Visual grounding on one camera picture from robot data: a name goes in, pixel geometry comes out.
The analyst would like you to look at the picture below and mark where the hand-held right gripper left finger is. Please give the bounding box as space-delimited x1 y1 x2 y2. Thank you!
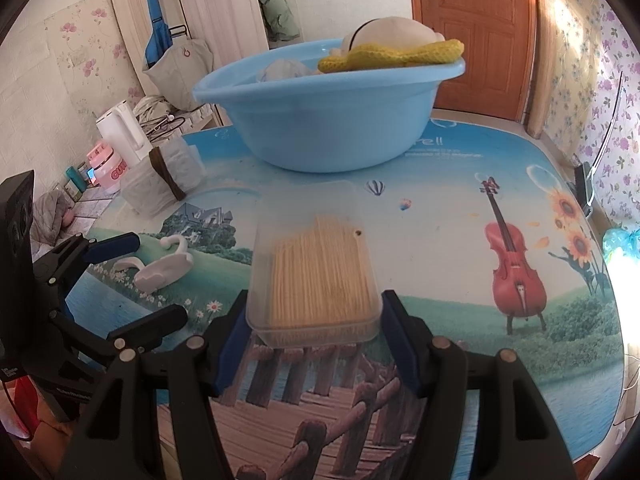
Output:
59 289 251 480

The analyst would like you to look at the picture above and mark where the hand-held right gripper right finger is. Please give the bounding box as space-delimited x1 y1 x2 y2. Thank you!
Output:
381 289 572 480

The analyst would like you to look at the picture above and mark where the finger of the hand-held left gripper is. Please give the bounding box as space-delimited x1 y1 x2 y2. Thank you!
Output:
33 231 142 286
50 303 189 357

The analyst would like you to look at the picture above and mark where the clear plastic toothpick box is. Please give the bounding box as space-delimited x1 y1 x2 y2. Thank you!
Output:
245 181 384 349

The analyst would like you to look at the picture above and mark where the light blue plastic basin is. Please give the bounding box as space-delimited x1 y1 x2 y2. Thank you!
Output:
192 38 467 175

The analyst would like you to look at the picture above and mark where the plush doll with yellow scarf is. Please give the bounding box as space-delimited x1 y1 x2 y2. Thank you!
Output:
318 15 465 74

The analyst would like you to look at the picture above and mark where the scenic printed desktop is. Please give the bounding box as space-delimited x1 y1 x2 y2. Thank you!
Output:
84 109 632 480

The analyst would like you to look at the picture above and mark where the white plastic hook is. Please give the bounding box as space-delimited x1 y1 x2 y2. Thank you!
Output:
134 233 194 291
112 255 147 277

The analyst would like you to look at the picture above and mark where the grey quilted cloth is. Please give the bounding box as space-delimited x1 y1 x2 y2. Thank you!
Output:
29 192 77 247

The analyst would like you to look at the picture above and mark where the pink bottle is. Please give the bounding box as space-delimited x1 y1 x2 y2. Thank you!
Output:
85 140 129 195

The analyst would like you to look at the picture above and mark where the teal small container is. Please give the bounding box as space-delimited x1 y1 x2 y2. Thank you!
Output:
64 162 94 194

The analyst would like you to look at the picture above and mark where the clear bag with brown band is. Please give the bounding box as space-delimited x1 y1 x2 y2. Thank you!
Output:
121 140 209 219

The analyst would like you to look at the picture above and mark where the white electric kettle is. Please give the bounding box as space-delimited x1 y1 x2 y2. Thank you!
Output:
95 100 154 166

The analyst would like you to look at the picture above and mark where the red cloth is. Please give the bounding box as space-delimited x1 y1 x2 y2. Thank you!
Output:
9 376 42 437

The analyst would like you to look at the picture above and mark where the beige tote bag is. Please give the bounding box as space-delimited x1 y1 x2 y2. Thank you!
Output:
142 37 216 112

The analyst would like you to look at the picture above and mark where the grey blue dustpan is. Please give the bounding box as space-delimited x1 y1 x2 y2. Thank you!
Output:
573 162 597 219

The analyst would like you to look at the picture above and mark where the light blue plastic bag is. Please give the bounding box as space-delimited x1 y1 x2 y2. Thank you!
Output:
602 227 640 267

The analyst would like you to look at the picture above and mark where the pale grey cloth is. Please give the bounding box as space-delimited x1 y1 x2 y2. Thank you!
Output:
257 58 322 84

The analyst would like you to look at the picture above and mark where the white wardrobe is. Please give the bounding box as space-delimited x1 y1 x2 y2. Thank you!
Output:
104 0 271 113

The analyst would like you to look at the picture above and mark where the green padded jacket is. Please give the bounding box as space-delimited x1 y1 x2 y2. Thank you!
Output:
254 0 302 44

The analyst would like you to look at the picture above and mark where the brown wooden door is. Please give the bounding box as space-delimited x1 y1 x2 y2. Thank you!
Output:
406 0 537 122

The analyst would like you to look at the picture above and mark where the tan rolled mat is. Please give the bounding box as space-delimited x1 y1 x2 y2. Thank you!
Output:
527 0 569 142

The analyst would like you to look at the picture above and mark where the white coiled cord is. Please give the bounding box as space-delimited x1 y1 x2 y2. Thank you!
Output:
132 94 189 141

